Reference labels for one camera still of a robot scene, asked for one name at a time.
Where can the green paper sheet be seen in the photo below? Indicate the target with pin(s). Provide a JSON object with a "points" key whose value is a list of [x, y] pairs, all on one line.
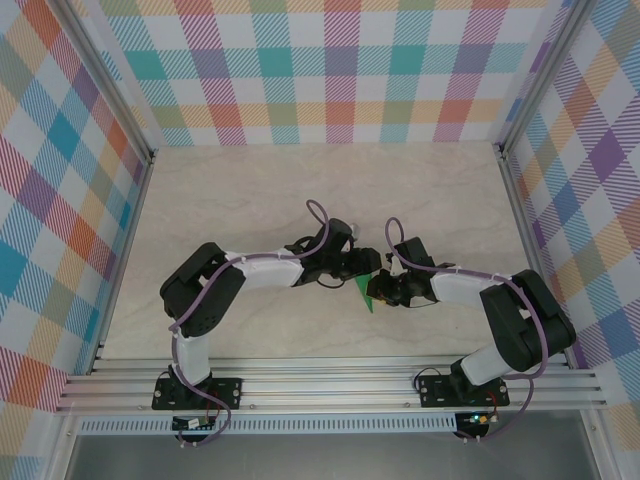
{"points": [[364, 295]]}

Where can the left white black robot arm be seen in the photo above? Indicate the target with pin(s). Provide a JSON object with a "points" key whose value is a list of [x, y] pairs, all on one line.
{"points": [[270, 272]]}

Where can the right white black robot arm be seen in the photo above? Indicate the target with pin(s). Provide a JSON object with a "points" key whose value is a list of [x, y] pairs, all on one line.
{"points": [[465, 290]]}

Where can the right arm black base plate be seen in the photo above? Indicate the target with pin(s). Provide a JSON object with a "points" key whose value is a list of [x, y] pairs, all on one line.
{"points": [[435, 392]]}

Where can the aluminium mounting rail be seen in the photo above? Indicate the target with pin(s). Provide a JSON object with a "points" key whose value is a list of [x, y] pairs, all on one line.
{"points": [[325, 387]]}

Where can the aluminium side rail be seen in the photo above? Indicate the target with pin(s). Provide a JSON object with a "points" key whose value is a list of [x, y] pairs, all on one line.
{"points": [[131, 225], [526, 225]]}

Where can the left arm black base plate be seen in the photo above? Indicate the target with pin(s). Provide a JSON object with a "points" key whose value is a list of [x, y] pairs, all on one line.
{"points": [[230, 392]]}

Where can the aluminium frame post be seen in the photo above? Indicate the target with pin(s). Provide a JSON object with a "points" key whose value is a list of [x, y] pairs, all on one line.
{"points": [[541, 75], [112, 82]]}

